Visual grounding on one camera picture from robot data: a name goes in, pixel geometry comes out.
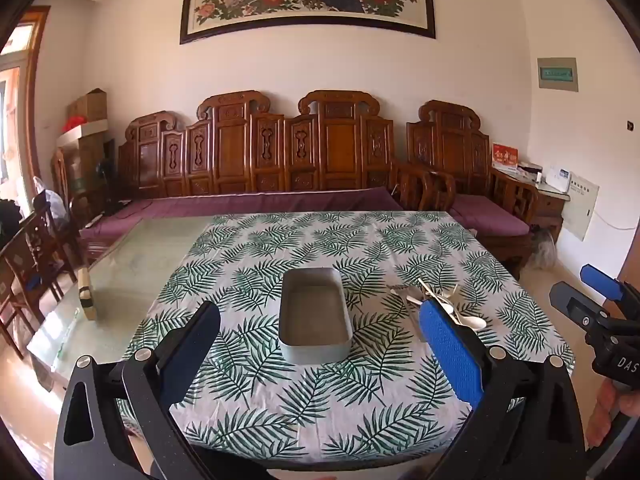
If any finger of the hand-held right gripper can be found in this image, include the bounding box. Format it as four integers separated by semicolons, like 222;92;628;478
580;264;640;311
549;281;608;331

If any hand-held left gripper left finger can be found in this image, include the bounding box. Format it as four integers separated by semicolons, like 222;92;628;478
52;301;223;480

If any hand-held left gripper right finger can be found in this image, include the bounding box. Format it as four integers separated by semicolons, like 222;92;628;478
419;297;587;480

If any light wooden chopstick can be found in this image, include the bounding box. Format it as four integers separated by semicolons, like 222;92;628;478
417;279;446;306

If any grey metal rectangular tray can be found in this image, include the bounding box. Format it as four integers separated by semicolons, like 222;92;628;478
278;267;352;363

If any person's right hand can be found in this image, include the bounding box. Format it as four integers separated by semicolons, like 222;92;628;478
586;376;640;448

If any white electrical distribution box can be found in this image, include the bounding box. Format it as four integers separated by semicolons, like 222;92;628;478
562;172;600;242

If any wooden side table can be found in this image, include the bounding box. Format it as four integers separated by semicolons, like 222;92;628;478
535;180;571;246

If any white desk telephone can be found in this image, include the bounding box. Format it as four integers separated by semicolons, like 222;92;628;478
542;165;571;193

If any purple armchair cushion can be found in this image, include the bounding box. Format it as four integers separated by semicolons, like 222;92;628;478
450;194;531;237

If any bamboo box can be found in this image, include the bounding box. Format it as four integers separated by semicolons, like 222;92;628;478
75;267;99;321

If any green leaf print tablecloth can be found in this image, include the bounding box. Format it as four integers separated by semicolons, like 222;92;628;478
116;210;576;463

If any purple sofa cushion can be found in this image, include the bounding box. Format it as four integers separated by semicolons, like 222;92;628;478
80;186;403;241

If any red box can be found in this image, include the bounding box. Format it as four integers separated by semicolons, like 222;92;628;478
491;142;518;171

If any wooden dining chair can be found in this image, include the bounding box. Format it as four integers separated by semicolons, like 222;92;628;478
0;210;81;361

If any carved wooden armchair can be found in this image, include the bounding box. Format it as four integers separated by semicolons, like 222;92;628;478
406;100;540;281

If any clear plastic bag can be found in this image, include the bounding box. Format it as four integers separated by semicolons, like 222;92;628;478
32;175;68;221

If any carved wooden sofa bench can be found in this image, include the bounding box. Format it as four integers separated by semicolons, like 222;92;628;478
75;90;457;266

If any black bag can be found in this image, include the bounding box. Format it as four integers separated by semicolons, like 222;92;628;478
0;200;23;246

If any white topped cabinet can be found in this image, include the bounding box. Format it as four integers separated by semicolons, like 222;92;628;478
55;120;116;201

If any cardboard box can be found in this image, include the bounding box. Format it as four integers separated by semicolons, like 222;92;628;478
67;89;108;123

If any green framed wall panel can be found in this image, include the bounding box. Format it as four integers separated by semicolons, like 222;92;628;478
536;56;579;93

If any wooden door frame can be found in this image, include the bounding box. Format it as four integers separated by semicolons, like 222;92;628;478
0;5;51;196

